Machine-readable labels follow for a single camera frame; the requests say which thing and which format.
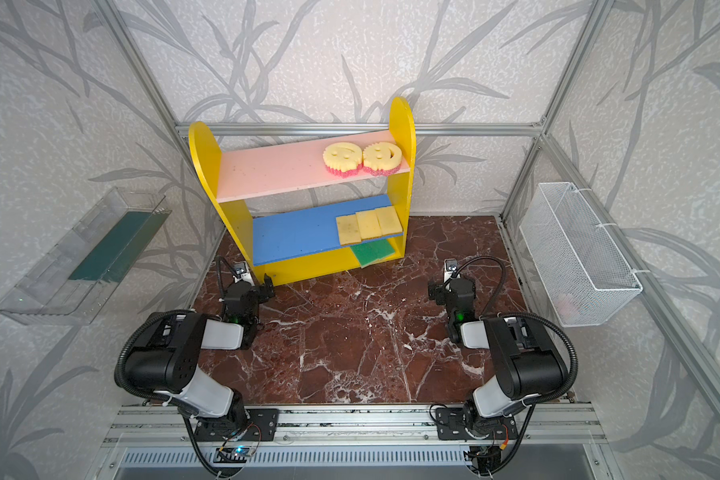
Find yellow sponge green scourer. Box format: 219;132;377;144
350;239;396;268

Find yellow smiley face sponge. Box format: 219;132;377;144
322;142;363;178

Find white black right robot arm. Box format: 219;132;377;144
428;277;578;445

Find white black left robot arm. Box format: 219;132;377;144
114;276;275;439

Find yellow pink blue wooden shelf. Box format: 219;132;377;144
187;97;417;285

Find green scouring pad in bin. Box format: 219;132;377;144
68;211;170;283

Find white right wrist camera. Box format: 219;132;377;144
443;259;459;282

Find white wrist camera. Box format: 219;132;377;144
232;262;256;286
443;259;459;282

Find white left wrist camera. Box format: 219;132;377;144
232;262;256;286

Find white wire mesh basket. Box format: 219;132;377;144
520;182;643;327

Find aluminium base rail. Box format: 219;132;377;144
88;403;618;479

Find clear plastic wall bin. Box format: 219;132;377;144
0;187;171;326

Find aluminium frame profiles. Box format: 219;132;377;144
93;1;720;417

